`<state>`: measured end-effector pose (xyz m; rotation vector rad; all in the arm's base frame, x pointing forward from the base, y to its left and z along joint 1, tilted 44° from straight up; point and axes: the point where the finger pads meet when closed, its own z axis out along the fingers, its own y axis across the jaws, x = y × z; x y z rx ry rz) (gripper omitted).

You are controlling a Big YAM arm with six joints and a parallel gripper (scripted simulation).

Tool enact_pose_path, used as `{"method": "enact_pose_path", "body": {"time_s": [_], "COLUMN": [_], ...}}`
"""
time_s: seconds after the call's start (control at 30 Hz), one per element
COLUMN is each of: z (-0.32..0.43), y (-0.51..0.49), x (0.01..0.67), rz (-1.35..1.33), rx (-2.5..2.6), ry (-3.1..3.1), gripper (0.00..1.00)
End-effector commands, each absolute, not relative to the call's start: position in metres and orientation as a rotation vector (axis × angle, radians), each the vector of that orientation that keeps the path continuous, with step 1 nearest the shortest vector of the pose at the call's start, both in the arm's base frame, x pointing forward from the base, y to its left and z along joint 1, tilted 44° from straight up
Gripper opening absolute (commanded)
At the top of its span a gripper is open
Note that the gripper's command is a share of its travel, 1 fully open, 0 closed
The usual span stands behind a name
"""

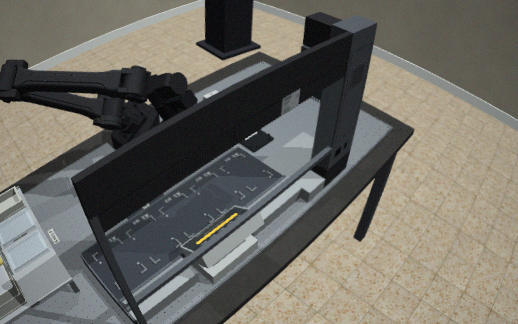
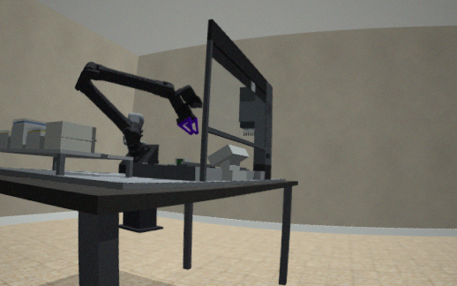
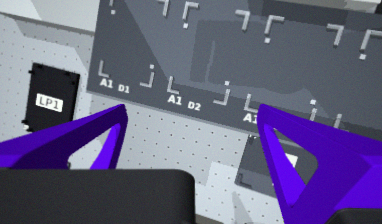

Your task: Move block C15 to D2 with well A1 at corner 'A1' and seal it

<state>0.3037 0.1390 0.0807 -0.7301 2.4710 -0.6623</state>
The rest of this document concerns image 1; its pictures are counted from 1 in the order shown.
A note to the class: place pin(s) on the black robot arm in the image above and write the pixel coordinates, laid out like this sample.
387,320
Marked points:
107,112

